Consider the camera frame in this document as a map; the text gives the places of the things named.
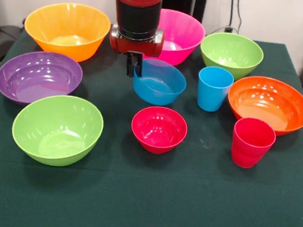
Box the red plastic cup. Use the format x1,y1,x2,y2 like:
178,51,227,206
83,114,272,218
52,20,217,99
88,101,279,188
229,115,279,171

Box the dark green table cloth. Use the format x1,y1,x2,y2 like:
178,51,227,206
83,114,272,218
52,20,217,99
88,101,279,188
0,10,303,227

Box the blue plastic cup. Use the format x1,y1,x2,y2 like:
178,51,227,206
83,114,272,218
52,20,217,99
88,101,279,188
194,64,236,114

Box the black wall cable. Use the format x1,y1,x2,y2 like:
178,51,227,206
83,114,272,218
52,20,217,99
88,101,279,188
227,0,236,29
233,0,245,34

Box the large yellow-orange plastic bowl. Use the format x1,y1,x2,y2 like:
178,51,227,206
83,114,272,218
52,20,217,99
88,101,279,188
20,0,114,66

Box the large pink plastic bowl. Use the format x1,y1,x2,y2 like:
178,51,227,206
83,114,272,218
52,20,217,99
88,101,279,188
143,7,208,70

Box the shallow orange plastic bowl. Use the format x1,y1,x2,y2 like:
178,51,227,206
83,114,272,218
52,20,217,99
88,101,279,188
224,72,303,139

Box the light green plastic bowl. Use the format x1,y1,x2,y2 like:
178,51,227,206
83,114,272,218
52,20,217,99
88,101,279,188
8,89,107,172
196,29,267,84

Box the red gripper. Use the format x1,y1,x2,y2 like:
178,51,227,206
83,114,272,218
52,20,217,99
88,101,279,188
105,23,166,81

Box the small red plastic bowl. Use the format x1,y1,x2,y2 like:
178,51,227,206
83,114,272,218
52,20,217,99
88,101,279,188
128,103,191,158

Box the shallow purple plastic bowl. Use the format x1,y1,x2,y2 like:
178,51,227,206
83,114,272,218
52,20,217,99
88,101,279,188
0,46,86,111

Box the small blue plastic bowl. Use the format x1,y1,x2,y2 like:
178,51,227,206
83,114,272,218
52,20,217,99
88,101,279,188
130,57,189,109

